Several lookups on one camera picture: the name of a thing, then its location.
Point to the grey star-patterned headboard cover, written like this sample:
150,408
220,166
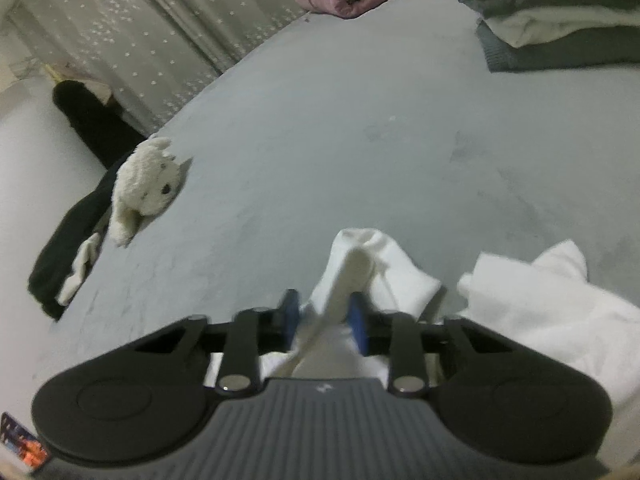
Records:
154,55

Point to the dark grey folded garment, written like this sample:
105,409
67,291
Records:
584,48

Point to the white folded garment in stack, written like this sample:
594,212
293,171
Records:
549,23

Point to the white plush dog toy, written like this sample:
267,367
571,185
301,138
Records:
144,187

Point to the phone with lit screen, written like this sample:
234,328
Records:
22,443

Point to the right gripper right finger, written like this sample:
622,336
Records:
399,337

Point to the white garment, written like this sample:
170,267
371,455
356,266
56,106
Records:
549,23
548,305

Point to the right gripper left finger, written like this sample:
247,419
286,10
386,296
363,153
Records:
251,334

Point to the grey bed sheet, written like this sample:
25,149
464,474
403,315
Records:
389,121

